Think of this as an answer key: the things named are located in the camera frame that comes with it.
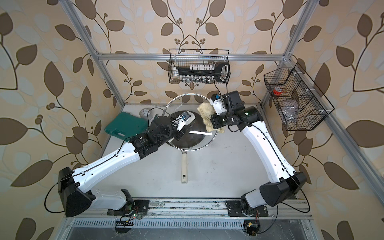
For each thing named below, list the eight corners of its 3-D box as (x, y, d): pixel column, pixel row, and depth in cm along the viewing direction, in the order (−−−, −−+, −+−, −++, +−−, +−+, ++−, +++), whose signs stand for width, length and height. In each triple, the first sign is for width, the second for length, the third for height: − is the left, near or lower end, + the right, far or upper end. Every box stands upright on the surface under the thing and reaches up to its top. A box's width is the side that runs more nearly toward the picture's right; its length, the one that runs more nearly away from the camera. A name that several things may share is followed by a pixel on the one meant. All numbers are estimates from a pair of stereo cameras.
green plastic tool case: (106, 132, 106) (103, 128, 102) (125, 114, 117) (122, 109, 113) (134, 144, 99) (132, 140, 96) (151, 123, 111) (149, 119, 107)
